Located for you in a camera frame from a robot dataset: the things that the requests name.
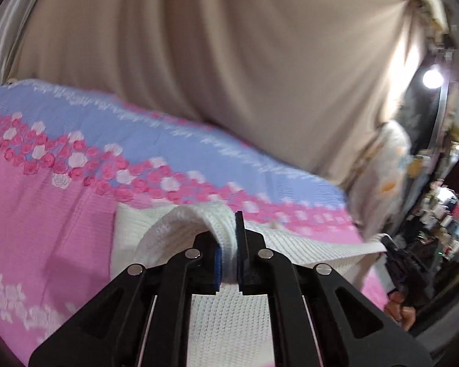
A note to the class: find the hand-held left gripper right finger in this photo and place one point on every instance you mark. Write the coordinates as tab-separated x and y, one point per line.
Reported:
240	245

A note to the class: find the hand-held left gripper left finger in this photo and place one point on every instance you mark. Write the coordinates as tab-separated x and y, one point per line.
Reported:
215	268

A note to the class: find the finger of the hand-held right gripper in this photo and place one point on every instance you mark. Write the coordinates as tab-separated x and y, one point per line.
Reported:
389	245

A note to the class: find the white knitted garment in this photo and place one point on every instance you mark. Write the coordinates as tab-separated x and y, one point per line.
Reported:
229	325

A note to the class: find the person's right hand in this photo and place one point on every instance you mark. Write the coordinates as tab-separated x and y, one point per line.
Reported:
406	318

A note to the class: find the cluttered shelf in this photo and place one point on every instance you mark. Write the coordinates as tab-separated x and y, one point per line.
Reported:
445	210

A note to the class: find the floral pillow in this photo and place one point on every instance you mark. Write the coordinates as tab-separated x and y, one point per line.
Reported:
382	176

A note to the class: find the curved metal pole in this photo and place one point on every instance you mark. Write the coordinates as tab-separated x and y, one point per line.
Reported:
441	114

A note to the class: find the pink and blue floral blanket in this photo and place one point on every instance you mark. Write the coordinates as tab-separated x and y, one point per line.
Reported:
61	198

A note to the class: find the round bright lamp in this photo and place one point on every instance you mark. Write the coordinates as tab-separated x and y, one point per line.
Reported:
432	78

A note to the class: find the beige curtain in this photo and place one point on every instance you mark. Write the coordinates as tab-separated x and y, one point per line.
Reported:
233	46

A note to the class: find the frilled curtain tieback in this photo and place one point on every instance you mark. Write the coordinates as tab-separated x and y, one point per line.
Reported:
430	0

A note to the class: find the grey striped curtain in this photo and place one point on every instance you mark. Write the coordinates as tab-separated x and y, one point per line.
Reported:
7	23

